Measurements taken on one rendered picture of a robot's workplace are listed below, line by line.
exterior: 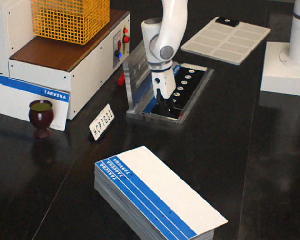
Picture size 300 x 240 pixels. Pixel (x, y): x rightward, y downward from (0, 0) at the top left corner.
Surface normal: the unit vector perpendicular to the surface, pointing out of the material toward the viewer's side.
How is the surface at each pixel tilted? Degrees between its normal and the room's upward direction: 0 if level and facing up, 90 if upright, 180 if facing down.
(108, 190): 90
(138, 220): 90
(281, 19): 0
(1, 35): 90
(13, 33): 90
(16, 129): 0
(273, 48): 4
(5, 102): 69
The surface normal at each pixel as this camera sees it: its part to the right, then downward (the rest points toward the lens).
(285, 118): 0.04, -0.84
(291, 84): -0.20, 0.52
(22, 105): -0.36, 0.15
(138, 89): 0.93, 0.07
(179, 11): 0.47, -0.37
